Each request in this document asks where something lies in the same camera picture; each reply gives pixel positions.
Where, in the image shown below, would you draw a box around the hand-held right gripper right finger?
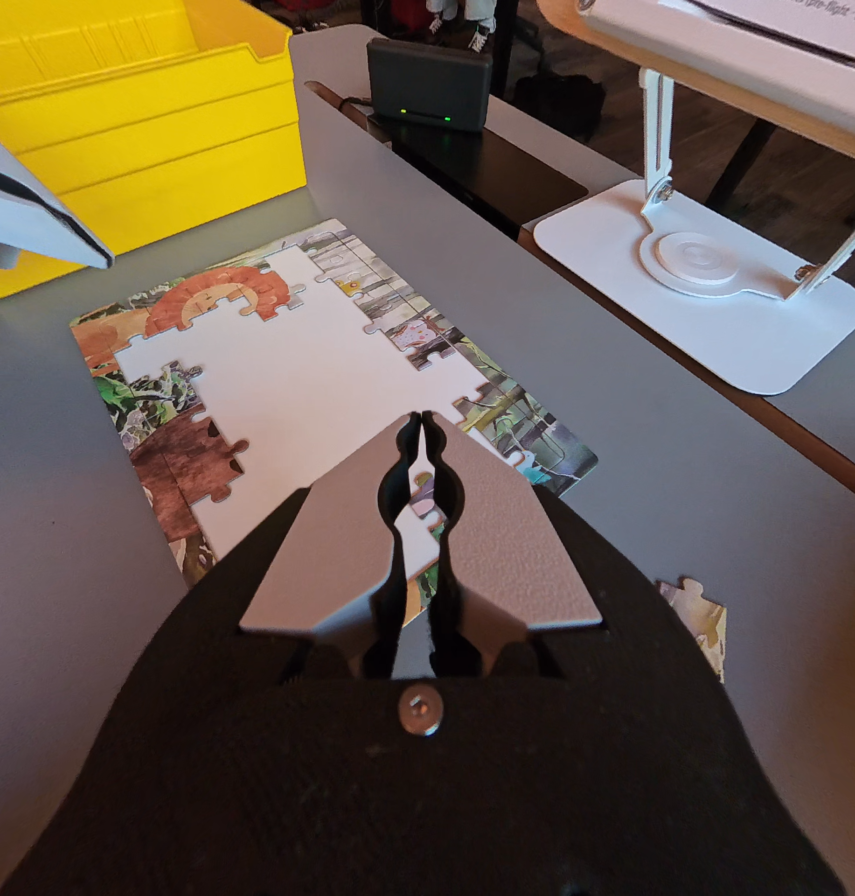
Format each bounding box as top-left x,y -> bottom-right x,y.
420,410 -> 605,680

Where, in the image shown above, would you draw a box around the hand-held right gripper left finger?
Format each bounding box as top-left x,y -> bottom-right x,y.
238,412 -> 423,680

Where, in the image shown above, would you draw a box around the yellow plastic bin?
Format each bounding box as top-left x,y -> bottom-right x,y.
0,0 -> 308,303

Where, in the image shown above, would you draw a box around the animal jigsaw puzzle board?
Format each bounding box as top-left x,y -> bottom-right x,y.
69,218 -> 599,623

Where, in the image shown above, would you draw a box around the grey desk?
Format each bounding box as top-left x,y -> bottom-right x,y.
0,24 -> 855,896

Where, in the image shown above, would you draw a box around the scattered face-up puzzle pieces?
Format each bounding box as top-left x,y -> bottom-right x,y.
657,577 -> 728,683

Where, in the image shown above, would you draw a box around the white folding stand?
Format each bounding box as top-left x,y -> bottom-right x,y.
532,0 -> 855,396

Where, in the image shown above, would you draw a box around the grey table with brown edge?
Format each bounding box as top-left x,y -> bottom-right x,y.
483,91 -> 855,508

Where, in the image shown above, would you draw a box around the black box with green lights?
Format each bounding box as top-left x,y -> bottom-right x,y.
366,37 -> 493,134

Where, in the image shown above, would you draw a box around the black bag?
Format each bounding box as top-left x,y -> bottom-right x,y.
514,70 -> 605,137

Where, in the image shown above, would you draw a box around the black table leg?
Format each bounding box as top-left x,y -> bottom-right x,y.
707,115 -> 778,207

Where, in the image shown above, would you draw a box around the white flat device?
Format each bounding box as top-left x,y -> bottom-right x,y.
574,0 -> 855,106

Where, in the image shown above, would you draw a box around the printed paper sheet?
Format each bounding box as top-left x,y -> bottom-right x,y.
686,0 -> 855,56

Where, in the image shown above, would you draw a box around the black desk cable tray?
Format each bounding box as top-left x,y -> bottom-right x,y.
305,80 -> 589,242

